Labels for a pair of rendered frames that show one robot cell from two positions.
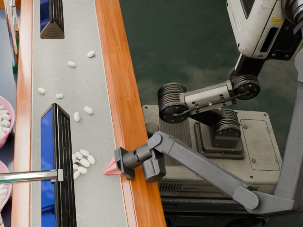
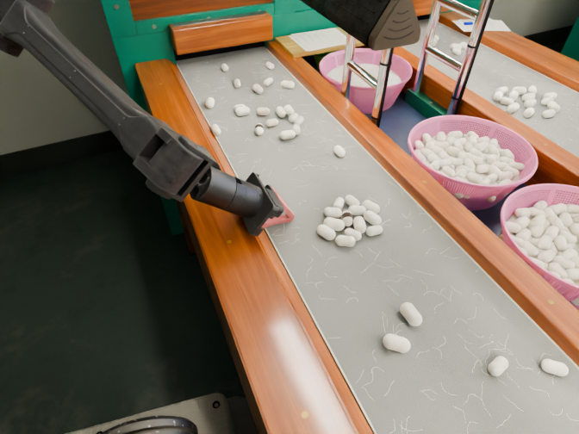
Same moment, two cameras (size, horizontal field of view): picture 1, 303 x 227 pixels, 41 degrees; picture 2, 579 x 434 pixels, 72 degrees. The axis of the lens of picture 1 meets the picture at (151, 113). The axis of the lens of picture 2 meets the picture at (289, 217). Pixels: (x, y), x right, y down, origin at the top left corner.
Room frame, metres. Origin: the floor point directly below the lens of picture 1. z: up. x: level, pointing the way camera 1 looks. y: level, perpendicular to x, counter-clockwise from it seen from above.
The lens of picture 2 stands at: (1.27, 0.07, 1.27)
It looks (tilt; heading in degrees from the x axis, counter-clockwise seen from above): 44 degrees down; 176
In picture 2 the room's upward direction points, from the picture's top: straight up
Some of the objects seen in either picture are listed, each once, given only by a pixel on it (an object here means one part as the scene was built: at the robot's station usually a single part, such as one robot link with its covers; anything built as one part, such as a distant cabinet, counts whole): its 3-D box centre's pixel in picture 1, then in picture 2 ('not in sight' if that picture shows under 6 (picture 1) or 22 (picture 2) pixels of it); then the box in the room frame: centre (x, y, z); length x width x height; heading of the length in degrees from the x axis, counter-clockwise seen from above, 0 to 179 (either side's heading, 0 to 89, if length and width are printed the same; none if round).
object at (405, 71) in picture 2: not in sight; (363, 82); (0.16, 0.37, 0.72); 0.27 x 0.27 x 0.10
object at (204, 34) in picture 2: not in sight; (222, 31); (0.02, -0.05, 0.83); 0.30 x 0.06 x 0.07; 110
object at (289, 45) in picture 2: not in sight; (330, 39); (-0.05, 0.29, 0.77); 0.33 x 0.15 x 0.01; 110
